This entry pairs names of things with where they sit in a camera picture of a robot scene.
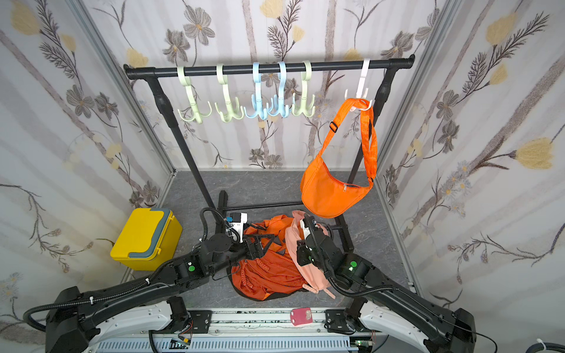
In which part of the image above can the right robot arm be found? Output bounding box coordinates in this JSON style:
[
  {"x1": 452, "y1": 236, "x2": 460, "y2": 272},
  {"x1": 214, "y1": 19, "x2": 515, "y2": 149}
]
[{"x1": 297, "y1": 215, "x2": 478, "y2": 352}]

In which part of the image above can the blue hook right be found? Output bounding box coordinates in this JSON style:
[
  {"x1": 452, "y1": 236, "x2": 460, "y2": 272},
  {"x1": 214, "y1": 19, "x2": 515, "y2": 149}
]
[{"x1": 268, "y1": 61, "x2": 290, "y2": 119}]

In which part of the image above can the yellow storage box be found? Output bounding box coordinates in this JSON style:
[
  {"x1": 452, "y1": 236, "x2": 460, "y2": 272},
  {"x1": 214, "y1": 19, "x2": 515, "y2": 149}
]
[{"x1": 110, "y1": 208, "x2": 182, "y2": 272}]

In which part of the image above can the pink tag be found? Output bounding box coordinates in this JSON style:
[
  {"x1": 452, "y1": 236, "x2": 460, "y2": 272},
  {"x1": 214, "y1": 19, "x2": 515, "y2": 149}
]
[{"x1": 290, "y1": 307, "x2": 313, "y2": 327}]

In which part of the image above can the white cable duct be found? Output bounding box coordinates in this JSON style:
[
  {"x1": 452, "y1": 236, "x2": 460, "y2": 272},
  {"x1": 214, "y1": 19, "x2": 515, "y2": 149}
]
[{"x1": 90, "y1": 336, "x2": 358, "y2": 352}]

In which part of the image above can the blue hook left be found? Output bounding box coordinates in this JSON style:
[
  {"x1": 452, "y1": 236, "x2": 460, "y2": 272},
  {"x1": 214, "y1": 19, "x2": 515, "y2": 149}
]
[{"x1": 244, "y1": 62, "x2": 268, "y2": 121}]

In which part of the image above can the dark orange waist bag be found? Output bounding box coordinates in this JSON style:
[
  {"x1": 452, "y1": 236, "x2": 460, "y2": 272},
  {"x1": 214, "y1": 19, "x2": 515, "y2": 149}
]
[{"x1": 230, "y1": 215, "x2": 310, "y2": 302}]

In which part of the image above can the green hook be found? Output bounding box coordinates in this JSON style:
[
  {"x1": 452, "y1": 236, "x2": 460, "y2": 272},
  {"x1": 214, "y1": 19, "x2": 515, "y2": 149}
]
[
  {"x1": 177, "y1": 66, "x2": 212, "y2": 124},
  {"x1": 291, "y1": 60, "x2": 316, "y2": 118},
  {"x1": 215, "y1": 64, "x2": 245, "y2": 123}
]

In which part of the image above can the blue hook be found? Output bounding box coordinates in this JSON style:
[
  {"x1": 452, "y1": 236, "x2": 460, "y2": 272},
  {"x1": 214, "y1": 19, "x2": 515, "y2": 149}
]
[
  {"x1": 268, "y1": 61, "x2": 290, "y2": 119},
  {"x1": 244, "y1": 62, "x2": 268, "y2": 121}
]

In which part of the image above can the aluminium rail base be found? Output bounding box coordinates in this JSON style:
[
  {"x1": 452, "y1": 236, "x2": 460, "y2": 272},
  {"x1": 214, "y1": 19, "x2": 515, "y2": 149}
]
[{"x1": 83, "y1": 306, "x2": 442, "y2": 353}]

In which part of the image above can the black clothes rack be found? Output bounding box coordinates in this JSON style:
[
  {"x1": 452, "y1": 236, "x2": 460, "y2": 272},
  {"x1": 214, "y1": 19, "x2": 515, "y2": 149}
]
[{"x1": 124, "y1": 54, "x2": 416, "y2": 252}]

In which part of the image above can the white hook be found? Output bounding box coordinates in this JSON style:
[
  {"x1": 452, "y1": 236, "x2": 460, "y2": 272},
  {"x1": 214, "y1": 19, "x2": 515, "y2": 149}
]
[{"x1": 350, "y1": 58, "x2": 373, "y2": 113}]

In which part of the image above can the green hook right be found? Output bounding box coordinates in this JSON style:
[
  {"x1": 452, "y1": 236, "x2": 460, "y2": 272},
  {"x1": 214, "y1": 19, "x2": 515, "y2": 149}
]
[{"x1": 291, "y1": 60, "x2": 316, "y2": 118}]

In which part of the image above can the pink crescent bag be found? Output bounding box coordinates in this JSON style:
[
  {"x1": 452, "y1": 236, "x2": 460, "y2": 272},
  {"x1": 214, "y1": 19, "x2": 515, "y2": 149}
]
[{"x1": 285, "y1": 210, "x2": 335, "y2": 299}]

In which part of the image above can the bright orange crescent bag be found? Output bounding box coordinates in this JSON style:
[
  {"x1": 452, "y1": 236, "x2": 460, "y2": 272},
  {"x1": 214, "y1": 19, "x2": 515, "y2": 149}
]
[{"x1": 300, "y1": 99, "x2": 378, "y2": 219}]

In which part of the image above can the green hook far left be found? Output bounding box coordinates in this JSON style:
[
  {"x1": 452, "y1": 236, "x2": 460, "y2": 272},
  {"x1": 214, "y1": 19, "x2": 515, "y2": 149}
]
[{"x1": 177, "y1": 66, "x2": 212, "y2": 124}]

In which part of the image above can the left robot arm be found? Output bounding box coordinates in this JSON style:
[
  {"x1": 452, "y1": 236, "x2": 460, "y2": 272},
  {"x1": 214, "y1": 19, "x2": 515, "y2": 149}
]
[{"x1": 22, "y1": 225, "x2": 276, "y2": 352}]

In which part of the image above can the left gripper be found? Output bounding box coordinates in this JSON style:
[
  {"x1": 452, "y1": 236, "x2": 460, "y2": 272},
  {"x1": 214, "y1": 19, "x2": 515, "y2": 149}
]
[{"x1": 209, "y1": 233, "x2": 276, "y2": 277}]

